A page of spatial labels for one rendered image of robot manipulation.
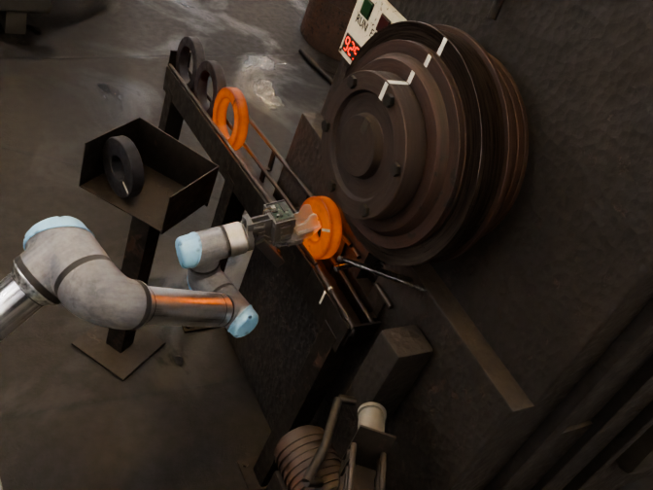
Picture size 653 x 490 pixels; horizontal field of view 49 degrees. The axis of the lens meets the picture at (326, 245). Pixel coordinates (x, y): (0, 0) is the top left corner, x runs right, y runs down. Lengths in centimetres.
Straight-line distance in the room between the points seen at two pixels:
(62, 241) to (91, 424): 87
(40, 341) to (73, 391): 20
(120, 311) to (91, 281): 8
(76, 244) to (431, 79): 70
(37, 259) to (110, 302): 16
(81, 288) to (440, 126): 69
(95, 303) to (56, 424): 86
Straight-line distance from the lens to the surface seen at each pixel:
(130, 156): 179
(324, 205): 169
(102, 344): 230
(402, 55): 137
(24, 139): 306
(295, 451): 158
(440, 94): 128
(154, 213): 184
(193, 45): 239
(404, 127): 125
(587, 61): 130
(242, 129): 207
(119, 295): 133
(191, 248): 158
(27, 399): 218
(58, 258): 136
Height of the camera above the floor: 177
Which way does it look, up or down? 37 degrees down
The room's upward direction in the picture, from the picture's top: 24 degrees clockwise
